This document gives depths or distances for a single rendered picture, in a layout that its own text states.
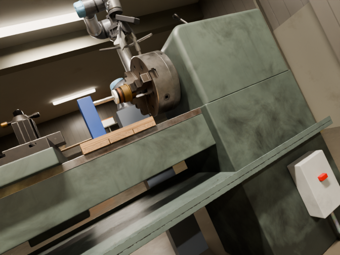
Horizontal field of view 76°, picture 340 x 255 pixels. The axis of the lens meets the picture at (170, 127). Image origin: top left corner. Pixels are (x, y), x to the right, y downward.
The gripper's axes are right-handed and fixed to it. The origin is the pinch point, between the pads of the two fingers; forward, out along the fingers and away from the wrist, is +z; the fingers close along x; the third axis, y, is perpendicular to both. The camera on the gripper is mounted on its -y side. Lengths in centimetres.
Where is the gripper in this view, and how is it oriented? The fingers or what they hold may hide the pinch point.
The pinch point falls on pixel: (132, 49)
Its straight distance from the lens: 119.3
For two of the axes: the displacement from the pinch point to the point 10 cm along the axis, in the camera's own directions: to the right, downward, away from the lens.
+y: -8.5, 2.0, 5.0
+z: 3.2, 9.3, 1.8
